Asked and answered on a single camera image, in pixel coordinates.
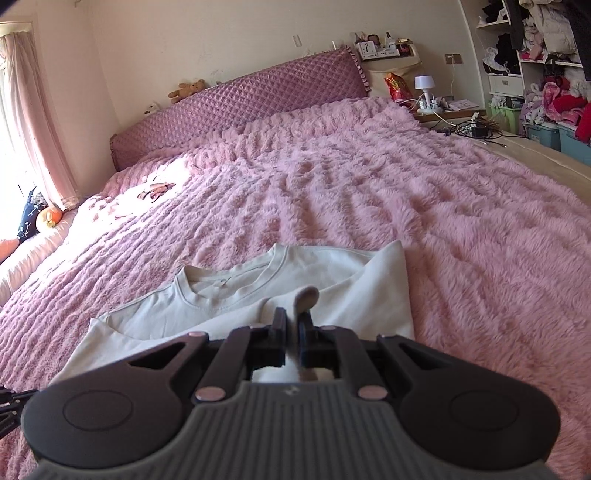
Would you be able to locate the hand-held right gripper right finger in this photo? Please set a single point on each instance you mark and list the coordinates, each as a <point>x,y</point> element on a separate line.
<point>304,341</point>

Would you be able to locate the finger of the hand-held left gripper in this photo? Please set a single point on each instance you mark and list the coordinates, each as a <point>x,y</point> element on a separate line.
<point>9,406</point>

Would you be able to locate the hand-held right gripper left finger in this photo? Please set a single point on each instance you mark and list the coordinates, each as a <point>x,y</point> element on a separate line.
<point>280,337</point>

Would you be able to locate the white printed t-shirt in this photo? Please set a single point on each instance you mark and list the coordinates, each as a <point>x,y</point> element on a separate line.
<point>221,295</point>

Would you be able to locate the pile of red pink clothes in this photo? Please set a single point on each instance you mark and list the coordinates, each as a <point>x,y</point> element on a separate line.
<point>563,99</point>

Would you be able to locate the pile of pale clothes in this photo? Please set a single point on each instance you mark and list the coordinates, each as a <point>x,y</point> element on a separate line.
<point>549,27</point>

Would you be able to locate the pink fluffy blanket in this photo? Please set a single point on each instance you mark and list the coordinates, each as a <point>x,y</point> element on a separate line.
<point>323,184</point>

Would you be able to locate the small pink garment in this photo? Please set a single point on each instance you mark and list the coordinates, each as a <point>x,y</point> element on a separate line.
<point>154,191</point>

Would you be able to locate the orange plush toy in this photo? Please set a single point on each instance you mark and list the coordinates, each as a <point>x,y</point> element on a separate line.
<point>51,218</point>

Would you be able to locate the dark blue floral pillow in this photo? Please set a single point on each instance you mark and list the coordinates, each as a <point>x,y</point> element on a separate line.
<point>28,207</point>

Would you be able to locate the purple quilted headboard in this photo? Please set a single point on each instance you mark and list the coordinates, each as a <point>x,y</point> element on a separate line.
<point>258,87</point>

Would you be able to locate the small white plush toy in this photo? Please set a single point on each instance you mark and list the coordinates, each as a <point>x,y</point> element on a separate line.
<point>151,110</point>

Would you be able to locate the brown teddy bear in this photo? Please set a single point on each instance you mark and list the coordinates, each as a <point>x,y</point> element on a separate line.
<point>187,90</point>

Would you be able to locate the red snack bag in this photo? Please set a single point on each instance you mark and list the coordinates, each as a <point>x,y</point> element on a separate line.
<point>398,87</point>

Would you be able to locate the wooden bedside table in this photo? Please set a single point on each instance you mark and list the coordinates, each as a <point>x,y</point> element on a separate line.
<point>455,114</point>

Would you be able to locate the beige cushion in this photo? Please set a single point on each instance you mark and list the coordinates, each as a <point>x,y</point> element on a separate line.
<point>375,76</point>

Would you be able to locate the white table lamp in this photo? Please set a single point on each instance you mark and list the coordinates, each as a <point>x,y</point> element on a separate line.
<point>425,83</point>

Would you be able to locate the pink notebook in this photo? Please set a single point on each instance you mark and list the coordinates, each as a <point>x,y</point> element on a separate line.
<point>464,105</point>

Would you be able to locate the pink curtain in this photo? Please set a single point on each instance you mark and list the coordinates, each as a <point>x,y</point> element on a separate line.
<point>32,115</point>

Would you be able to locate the beige mattress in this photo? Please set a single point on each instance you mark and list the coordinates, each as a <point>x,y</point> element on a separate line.
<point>549,170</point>

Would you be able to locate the white desk organizer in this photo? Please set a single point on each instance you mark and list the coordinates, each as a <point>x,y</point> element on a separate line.
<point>374,50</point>

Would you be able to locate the green storage bin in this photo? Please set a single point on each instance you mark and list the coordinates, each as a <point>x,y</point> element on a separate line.
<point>505,117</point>

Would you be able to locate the blue storage bin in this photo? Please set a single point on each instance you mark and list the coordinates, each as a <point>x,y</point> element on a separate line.
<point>542,136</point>
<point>575,145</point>

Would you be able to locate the white open shelf unit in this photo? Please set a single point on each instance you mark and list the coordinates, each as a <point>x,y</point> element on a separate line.
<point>503,85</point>

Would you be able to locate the white wall switch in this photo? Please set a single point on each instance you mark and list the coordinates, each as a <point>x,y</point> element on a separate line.
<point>298,40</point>

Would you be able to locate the brass wall socket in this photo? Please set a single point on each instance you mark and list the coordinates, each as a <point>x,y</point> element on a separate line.
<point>452,58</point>

